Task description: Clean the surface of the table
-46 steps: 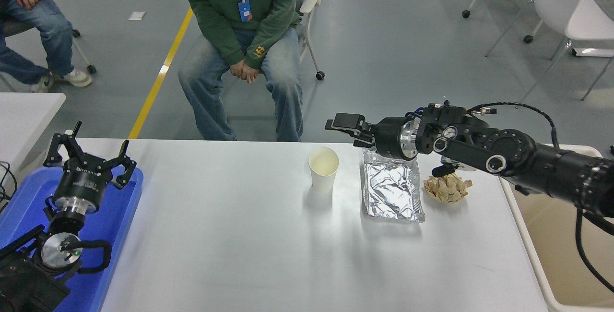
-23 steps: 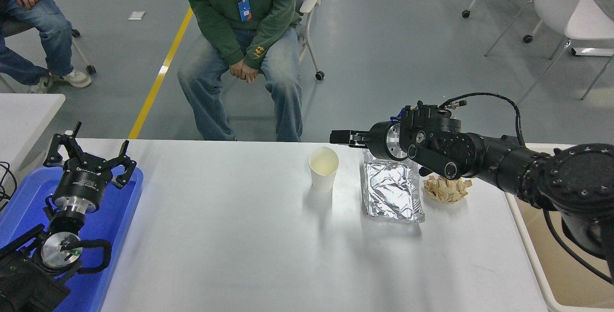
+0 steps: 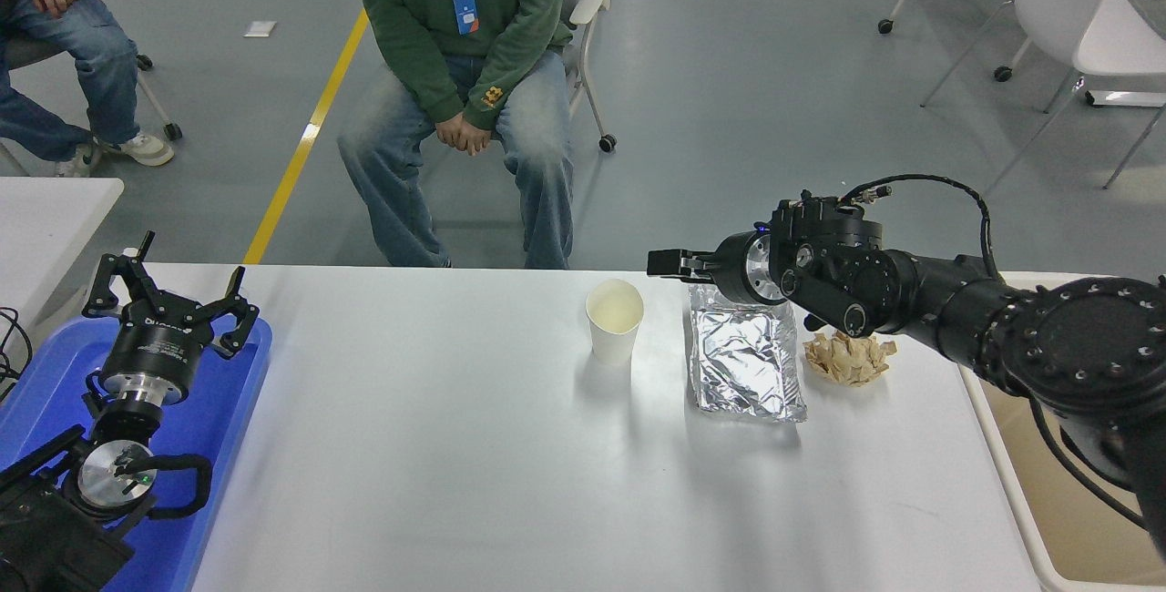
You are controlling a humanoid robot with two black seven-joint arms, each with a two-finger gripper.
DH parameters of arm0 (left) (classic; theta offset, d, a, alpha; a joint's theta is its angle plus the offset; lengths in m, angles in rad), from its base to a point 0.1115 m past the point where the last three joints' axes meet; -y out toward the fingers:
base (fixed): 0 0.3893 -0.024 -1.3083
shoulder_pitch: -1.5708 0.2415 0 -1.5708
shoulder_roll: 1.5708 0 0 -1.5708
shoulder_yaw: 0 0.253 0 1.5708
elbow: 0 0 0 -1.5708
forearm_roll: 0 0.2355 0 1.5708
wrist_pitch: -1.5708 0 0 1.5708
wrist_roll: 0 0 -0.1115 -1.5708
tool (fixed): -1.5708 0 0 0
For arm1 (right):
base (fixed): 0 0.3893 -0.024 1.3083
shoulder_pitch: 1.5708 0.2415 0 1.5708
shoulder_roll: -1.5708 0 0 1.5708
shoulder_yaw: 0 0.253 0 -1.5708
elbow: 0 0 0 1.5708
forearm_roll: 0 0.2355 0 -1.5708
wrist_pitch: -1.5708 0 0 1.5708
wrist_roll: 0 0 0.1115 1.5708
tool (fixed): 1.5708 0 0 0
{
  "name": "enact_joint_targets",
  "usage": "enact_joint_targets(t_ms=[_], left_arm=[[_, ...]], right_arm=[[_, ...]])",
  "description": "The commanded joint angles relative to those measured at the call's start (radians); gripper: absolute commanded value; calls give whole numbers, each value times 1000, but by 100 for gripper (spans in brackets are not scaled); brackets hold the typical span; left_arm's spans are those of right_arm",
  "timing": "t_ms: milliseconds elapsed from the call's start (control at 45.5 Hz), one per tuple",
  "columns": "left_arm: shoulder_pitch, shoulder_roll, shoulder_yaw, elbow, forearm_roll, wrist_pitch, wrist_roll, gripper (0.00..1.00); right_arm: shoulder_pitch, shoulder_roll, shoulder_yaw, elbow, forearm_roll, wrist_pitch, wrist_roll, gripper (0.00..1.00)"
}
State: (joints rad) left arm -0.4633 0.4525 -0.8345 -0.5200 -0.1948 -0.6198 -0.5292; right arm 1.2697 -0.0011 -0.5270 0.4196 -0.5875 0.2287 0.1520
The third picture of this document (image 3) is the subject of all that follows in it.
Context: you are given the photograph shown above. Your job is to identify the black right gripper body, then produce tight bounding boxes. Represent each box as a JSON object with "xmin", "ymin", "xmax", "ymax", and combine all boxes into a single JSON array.
[{"xmin": 706, "ymin": 232, "xmax": 755, "ymax": 306}]

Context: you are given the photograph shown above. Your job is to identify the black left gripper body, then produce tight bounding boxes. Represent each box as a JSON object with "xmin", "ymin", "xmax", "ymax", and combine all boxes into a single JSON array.
[{"xmin": 100, "ymin": 299, "xmax": 220, "ymax": 393}]

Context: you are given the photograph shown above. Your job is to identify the white paper cup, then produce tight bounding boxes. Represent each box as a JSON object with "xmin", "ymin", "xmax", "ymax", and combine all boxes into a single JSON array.
[{"xmin": 586, "ymin": 279, "xmax": 645, "ymax": 367}]

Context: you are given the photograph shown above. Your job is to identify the silver foil tray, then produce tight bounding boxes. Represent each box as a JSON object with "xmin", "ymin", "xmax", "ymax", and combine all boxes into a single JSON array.
[{"xmin": 686, "ymin": 281, "xmax": 809, "ymax": 424}]

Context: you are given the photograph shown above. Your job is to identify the person's right hand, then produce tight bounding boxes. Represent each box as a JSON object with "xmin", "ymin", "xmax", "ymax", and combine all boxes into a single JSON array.
[{"xmin": 434, "ymin": 115, "xmax": 477, "ymax": 154}]

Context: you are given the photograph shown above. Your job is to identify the blue plastic tray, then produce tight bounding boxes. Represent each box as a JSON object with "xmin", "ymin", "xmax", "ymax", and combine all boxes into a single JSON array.
[{"xmin": 0, "ymin": 314, "xmax": 274, "ymax": 592}]

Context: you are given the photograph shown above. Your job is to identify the white side table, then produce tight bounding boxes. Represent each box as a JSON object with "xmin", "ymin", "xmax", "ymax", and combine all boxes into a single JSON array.
[{"xmin": 0, "ymin": 177, "xmax": 126, "ymax": 365}]

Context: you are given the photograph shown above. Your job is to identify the crumpled tan paper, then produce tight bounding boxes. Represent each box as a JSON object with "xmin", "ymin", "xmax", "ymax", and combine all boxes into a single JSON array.
[{"xmin": 803, "ymin": 328, "xmax": 898, "ymax": 387}]

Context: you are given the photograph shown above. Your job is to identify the seated person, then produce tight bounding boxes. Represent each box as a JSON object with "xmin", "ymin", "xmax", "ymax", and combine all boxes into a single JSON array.
[
  {"xmin": 0, "ymin": 0, "xmax": 176, "ymax": 179},
  {"xmin": 337, "ymin": 0, "xmax": 577, "ymax": 270}
]

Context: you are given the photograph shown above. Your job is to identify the white chair with casters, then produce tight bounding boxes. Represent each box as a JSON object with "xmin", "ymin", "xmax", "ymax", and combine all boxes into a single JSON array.
[{"xmin": 560, "ymin": 0, "xmax": 619, "ymax": 154}]

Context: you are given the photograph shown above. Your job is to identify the white metal floor foot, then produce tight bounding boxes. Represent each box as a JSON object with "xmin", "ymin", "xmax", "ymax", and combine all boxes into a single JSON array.
[{"xmin": 1084, "ymin": 89, "xmax": 1166, "ymax": 108}]

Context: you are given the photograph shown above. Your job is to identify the large pale plastic bin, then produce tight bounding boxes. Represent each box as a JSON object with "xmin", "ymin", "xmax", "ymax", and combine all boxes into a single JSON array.
[{"xmin": 956, "ymin": 272, "xmax": 1166, "ymax": 592}]

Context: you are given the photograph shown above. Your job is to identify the black cables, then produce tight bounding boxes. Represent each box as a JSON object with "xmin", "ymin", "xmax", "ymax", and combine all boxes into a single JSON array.
[{"xmin": 0, "ymin": 305, "xmax": 36, "ymax": 402}]

